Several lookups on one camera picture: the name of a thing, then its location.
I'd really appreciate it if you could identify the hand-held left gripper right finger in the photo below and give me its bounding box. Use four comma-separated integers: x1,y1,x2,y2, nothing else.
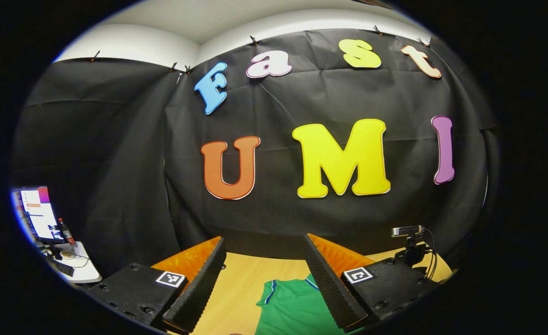
303,233,440,333

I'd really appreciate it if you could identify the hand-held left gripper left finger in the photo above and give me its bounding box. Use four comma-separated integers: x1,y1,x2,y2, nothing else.
87,235,228,334

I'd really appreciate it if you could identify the green T-shirt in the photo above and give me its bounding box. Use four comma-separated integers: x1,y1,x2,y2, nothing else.
254,274,365,335

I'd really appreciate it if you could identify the black webcam stand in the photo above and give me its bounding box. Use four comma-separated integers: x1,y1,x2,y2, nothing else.
394,235,435,268

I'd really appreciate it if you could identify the grey webcam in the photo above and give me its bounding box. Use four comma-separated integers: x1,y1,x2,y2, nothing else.
391,225,426,238

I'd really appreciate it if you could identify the black keyboard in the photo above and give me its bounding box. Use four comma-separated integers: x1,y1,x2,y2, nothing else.
51,260,75,278

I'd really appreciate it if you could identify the dark red bottle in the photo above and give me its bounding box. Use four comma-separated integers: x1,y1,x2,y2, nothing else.
58,218,76,246

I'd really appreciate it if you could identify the computer monitor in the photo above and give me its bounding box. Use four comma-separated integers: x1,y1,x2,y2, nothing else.
13,186,66,243

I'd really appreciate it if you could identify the black backdrop cloth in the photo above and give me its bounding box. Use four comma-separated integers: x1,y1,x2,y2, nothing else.
11,29,498,280

